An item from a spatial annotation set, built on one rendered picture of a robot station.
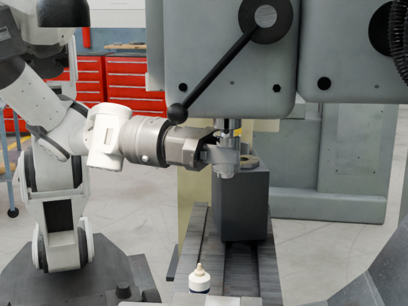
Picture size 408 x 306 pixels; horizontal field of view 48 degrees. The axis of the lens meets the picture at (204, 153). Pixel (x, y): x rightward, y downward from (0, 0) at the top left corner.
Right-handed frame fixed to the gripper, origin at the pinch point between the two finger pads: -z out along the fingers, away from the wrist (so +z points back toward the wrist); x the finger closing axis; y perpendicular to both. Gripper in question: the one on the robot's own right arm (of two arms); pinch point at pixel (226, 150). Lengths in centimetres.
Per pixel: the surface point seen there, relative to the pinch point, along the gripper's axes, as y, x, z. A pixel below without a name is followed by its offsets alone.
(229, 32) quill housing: -19.6, -9.3, -3.4
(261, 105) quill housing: -9.7, -7.8, -7.9
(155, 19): -21.0, -5.4, 10.1
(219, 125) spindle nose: -4.9, -2.3, 0.5
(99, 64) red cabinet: 38, 383, 298
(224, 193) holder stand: 20.3, 29.6, 11.1
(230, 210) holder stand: 25.1, 30.4, 9.7
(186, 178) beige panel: 68, 154, 80
